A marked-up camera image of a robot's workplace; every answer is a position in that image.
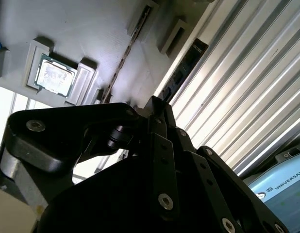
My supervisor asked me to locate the green RAM stick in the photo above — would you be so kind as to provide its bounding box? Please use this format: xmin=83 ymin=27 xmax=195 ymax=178
xmin=161 ymin=37 xmax=209 ymax=100

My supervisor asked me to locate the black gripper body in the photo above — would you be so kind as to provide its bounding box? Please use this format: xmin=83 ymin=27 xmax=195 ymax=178
xmin=37 ymin=154 xmax=224 ymax=233

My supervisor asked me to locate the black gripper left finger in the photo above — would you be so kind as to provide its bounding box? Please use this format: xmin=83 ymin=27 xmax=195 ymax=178
xmin=1 ymin=95 xmax=182 ymax=221

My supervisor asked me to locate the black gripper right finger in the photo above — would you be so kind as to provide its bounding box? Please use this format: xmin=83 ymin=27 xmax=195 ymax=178
xmin=161 ymin=99 xmax=290 ymax=233

